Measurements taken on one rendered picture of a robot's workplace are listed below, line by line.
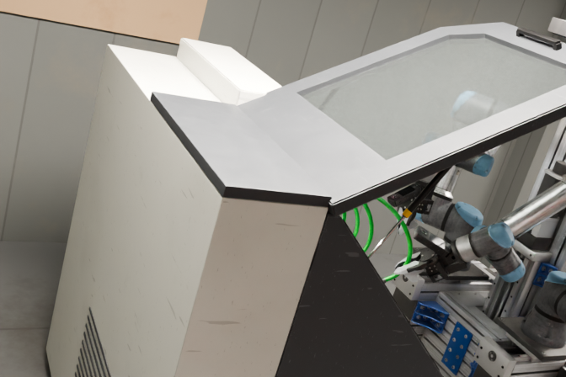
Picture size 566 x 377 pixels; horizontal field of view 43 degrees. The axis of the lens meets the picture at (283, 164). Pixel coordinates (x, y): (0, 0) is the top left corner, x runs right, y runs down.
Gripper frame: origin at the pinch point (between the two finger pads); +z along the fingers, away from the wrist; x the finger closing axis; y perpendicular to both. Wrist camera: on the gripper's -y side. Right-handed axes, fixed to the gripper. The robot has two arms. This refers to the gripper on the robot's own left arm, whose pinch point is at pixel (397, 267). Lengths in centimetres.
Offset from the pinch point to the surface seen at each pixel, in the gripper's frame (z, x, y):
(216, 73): 35, 38, -74
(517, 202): 33, 329, 164
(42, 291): 211, 75, -17
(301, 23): 71, 235, -50
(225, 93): 31, 28, -68
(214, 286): 17, -56, -43
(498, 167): 36, 343, 137
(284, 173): -2, -32, -53
